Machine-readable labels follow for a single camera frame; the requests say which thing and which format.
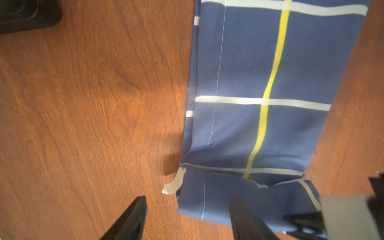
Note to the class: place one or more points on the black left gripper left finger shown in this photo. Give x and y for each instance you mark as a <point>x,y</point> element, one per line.
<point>131,224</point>

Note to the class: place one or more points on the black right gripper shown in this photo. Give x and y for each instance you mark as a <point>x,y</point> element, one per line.
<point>344,218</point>

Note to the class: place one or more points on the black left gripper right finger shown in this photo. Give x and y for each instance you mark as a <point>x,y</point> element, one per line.
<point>247,225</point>

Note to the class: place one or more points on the blue plaid pillowcase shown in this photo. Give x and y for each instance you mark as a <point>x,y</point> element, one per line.
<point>263,77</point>

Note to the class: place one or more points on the black plastic tool case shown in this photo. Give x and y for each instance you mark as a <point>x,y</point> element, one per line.
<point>26,15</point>

